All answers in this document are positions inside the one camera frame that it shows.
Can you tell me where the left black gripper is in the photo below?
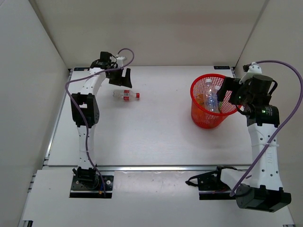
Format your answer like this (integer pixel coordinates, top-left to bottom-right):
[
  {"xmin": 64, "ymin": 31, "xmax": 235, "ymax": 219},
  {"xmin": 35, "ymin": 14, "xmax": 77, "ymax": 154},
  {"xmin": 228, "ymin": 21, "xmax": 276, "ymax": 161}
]
[{"xmin": 107, "ymin": 66, "xmax": 132, "ymax": 88}]

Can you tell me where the red label clear bottle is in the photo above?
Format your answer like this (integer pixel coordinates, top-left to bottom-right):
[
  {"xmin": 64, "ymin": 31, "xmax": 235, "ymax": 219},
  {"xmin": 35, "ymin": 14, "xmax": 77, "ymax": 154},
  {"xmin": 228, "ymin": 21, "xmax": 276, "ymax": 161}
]
[{"xmin": 113, "ymin": 89, "xmax": 140, "ymax": 102}]

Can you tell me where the clear unlabelled plastic bottle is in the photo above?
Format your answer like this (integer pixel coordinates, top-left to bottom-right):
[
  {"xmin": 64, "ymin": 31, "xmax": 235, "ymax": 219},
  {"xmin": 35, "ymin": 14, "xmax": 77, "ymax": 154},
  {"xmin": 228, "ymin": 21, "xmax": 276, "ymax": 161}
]
[{"xmin": 203, "ymin": 78, "xmax": 218, "ymax": 113}]

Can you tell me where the blue label clear bottle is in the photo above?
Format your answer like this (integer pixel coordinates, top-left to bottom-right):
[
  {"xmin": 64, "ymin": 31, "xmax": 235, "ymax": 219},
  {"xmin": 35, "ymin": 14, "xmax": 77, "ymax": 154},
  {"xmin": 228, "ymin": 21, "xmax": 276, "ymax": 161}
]
[{"xmin": 213, "ymin": 85, "xmax": 222, "ymax": 113}]

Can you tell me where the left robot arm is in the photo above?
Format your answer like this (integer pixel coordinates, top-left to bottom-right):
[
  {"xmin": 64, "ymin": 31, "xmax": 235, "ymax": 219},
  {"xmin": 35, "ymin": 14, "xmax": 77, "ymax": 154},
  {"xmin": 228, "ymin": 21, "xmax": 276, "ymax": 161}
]
[{"xmin": 65, "ymin": 52, "xmax": 134, "ymax": 190}]

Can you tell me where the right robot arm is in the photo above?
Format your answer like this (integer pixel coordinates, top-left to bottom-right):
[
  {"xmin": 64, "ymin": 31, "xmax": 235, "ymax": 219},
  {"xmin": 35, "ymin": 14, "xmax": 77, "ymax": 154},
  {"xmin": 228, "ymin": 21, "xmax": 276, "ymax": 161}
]
[{"xmin": 213, "ymin": 62, "xmax": 292, "ymax": 212}]

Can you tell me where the red mesh plastic bin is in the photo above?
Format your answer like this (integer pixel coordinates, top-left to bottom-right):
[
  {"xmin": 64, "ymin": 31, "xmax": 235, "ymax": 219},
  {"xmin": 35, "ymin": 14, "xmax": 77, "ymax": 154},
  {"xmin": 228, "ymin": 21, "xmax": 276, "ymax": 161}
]
[{"xmin": 190, "ymin": 73, "xmax": 241, "ymax": 129}]

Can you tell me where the right corner dark label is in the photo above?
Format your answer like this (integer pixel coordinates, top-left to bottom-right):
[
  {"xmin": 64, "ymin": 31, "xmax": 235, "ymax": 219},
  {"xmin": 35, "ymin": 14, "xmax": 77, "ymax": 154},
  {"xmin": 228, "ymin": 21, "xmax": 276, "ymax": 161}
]
[{"xmin": 214, "ymin": 66, "xmax": 231, "ymax": 70}]

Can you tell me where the corner dark label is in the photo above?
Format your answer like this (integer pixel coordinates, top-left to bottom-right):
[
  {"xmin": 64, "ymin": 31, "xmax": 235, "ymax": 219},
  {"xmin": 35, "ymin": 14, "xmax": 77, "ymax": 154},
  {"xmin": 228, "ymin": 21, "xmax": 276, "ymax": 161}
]
[
  {"xmin": 73, "ymin": 67, "xmax": 89, "ymax": 71},
  {"xmin": 214, "ymin": 66, "xmax": 231, "ymax": 70}
]

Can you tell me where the left corner dark label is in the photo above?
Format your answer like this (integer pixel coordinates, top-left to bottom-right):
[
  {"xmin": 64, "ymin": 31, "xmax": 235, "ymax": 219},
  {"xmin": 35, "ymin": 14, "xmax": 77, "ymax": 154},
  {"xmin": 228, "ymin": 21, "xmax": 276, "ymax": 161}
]
[{"xmin": 73, "ymin": 67, "xmax": 89, "ymax": 71}]

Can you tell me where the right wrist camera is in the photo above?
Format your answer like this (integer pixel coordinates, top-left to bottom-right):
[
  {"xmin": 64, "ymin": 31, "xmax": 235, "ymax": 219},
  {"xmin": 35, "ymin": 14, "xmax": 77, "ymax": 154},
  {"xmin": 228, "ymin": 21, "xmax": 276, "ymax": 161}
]
[{"xmin": 239, "ymin": 62, "xmax": 262, "ymax": 85}]

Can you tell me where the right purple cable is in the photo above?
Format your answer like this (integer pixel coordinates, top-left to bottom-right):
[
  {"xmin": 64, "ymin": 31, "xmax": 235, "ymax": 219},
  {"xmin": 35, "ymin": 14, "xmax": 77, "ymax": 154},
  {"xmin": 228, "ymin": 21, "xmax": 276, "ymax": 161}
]
[{"xmin": 229, "ymin": 60, "xmax": 303, "ymax": 198}]

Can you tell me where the aluminium table edge rail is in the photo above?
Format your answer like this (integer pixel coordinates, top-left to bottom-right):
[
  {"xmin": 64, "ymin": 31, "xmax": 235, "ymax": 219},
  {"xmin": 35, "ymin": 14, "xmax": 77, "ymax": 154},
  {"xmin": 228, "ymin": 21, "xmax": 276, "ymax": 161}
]
[{"xmin": 67, "ymin": 165, "xmax": 223, "ymax": 172}]

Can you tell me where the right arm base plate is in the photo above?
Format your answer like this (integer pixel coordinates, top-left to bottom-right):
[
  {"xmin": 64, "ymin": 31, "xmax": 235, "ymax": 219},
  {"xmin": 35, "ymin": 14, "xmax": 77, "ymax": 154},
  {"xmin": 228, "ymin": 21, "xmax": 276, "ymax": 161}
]
[{"xmin": 185, "ymin": 173, "xmax": 236, "ymax": 201}]

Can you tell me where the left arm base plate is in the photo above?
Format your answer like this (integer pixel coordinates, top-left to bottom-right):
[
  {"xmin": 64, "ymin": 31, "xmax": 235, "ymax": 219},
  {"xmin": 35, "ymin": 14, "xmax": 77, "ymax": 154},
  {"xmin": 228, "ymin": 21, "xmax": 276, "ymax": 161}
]
[{"xmin": 69, "ymin": 175, "xmax": 114, "ymax": 199}]

